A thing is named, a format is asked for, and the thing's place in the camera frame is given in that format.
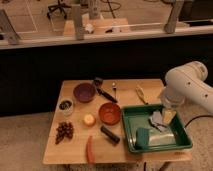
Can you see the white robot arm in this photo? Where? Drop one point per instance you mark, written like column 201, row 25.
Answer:
column 187, row 82

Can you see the clear plastic bag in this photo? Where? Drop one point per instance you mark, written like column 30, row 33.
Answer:
column 157, row 138

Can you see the metal spoon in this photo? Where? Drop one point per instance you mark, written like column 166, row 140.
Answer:
column 114, row 87

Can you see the black rectangular block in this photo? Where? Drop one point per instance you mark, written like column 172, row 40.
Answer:
column 110, row 134

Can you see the grey crumpled cloth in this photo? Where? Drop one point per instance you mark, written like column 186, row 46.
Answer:
column 156, row 121

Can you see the purple bowl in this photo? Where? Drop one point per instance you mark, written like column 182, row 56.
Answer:
column 84, row 92

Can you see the dark grape bunch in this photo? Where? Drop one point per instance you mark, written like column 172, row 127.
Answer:
column 64, row 130

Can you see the wooden table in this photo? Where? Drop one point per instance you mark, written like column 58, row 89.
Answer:
column 108, row 144

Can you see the translucent grey gripper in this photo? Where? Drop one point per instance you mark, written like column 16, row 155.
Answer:
column 170, row 98

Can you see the yellow round fruit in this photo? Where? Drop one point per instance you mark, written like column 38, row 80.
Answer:
column 89, row 120

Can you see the green sponge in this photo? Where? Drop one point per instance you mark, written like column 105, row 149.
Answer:
column 142, row 138

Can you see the green plastic tray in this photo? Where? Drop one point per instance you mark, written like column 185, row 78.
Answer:
column 138, row 116

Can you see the black office chair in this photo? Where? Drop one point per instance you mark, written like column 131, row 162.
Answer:
column 59, row 6

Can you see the black handled kitchen tool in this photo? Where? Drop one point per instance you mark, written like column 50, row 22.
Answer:
column 97, row 82

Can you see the red bowl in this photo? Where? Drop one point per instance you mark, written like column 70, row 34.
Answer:
column 110, row 113

